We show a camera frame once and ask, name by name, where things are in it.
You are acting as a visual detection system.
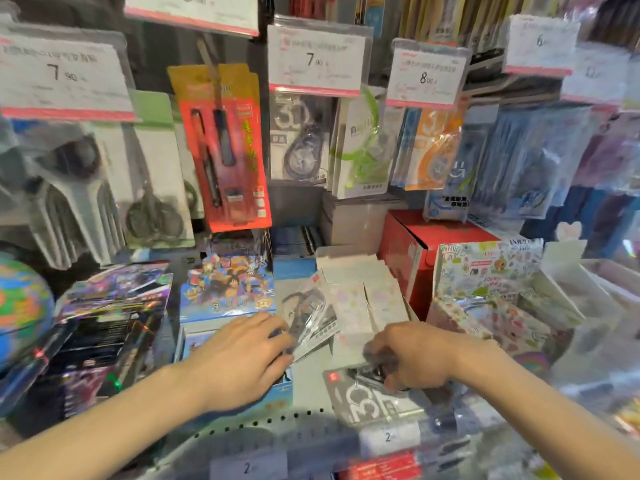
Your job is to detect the clear blister compass package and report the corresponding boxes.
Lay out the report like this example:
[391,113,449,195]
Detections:
[423,104,501,223]

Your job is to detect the blue cartoon card display box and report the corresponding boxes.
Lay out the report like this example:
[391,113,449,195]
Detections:
[172,314,296,421]

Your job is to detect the orange pen set packages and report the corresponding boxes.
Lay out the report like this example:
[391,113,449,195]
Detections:
[167,63,273,234]

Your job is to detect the grey 30 pack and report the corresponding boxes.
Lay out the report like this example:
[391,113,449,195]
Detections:
[322,364,426,429]
[269,92,337,187]

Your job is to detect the white price tag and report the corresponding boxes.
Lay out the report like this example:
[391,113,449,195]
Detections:
[267,17,373,98]
[0,22,139,123]
[385,38,472,111]
[123,0,261,38]
[561,42,631,105]
[502,14,581,78]

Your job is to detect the person's right forearm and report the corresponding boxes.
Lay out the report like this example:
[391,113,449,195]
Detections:
[459,339,640,480]

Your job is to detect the stack of blue striped packets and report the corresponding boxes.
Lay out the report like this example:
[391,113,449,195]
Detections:
[272,225,323,258]

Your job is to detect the person's left forearm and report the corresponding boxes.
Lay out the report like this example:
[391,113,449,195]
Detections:
[0,362,211,480]

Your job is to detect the person's right hand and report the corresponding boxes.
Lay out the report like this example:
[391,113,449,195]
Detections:
[365,321,501,393]

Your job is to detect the blue globe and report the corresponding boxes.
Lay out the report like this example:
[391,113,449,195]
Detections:
[0,252,56,371]

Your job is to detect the scissors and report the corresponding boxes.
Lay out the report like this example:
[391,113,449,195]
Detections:
[92,89,196,249]

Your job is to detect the white pastel print box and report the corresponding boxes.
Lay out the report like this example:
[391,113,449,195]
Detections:
[315,244,419,355]

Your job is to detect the row of red packets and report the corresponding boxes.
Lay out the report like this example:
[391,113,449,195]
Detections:
[335,452,426,480]

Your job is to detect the grey perforated metal shelf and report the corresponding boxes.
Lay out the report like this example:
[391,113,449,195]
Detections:
[149,394,501,480]

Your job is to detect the row of blue stationery packs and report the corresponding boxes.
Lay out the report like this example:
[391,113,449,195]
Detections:
[469,104,596,221]

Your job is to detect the orange correction tape pack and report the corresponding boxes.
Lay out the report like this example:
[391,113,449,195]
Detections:
[403,104,469,191]

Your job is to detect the red cardboard box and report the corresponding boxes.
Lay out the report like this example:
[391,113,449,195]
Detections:
[378,209,501,321]

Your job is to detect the person's left hand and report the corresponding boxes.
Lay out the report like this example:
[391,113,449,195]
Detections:
[182,312,296,414]

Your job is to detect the clear packs of grey scissors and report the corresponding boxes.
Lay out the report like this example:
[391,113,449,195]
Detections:
[0,119,126,271]

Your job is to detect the pile of correction tape packages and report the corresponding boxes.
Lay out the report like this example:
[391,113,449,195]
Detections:
[277,274,342,365]

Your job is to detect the black holographic card box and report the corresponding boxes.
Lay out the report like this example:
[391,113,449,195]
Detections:
[0,262,173,421]

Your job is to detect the green correction tape package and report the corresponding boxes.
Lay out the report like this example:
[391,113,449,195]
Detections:
[329,87,406,201]

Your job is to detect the pink purple stationery packs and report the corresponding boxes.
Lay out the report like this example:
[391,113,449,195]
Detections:
[575,109,640,255]

